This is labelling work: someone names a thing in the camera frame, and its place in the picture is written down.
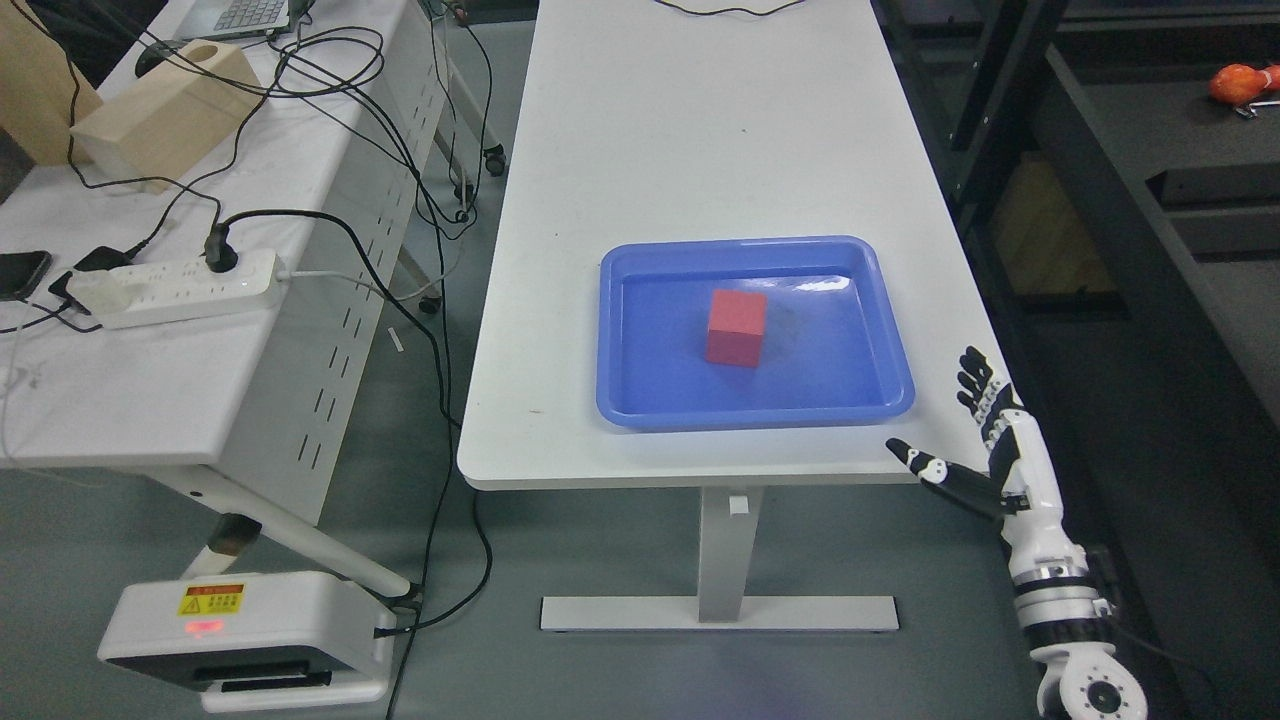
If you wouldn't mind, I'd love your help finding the orange toy on shelf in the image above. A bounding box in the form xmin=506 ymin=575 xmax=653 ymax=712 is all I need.
xmin=1208 ymin=63 xmax=1279 ymax=106

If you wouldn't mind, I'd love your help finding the black power cable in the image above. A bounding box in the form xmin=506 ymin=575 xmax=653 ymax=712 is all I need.
xmin=204 ymin=208 xmax=497 ymax=720

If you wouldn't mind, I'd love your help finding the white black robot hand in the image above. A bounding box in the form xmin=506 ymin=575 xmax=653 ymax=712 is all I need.
xmin=886 ymin=346 xmax=1089 ymax=584

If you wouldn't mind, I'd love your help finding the blue plastic tray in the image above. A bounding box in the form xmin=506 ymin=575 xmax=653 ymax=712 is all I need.
xmin=596 ymin=236 xmax=915 ymax=430

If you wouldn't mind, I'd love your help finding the white folding side table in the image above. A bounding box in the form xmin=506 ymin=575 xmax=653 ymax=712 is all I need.
xmin=0 ymin=0 xmax=481 ymax=611

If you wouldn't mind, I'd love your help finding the wooden box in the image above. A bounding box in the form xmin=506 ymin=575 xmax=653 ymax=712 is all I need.
xmin=70 ymin=40 xmax=260 ymax=193

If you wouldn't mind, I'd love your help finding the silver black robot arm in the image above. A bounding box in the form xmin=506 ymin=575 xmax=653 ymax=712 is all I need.
xmin=1012 ymin=562 xmax=1149 ymax=719

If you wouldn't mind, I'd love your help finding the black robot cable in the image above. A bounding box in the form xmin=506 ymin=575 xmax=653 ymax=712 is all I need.
xmin=1085 ymin=544 xmax=1231 ymax=720

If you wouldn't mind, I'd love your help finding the white power strip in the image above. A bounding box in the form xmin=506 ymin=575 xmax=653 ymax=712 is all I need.
xmin=67 ymin=249 xmax=285 ymax=329

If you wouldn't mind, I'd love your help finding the laptop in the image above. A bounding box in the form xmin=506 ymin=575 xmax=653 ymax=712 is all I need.
xmin=174 ymin=1 xmax=296 ymax=40

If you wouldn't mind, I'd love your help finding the pink block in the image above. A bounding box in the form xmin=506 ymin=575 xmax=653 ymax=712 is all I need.
xmin=704 ymin=288 xmax=768 ymax=368

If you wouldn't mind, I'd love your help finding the cardboard box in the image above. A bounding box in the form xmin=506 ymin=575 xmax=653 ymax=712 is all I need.
xmin=1 ymin=1 xmax=102 ymax=165

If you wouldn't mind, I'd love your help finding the black right metal shelf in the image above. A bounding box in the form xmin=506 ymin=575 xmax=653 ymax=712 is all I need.
xmin=874 ymin=1 xmax=1277 ymax=719

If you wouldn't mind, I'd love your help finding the black smartphone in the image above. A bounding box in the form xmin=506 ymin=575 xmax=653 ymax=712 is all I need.
xmin=0 ymin=250 xmax=52 ymax=302

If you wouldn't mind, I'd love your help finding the white floor device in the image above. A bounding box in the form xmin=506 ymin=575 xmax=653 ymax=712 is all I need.
xmin=97 ymin=571 xmax=398 ymax=714

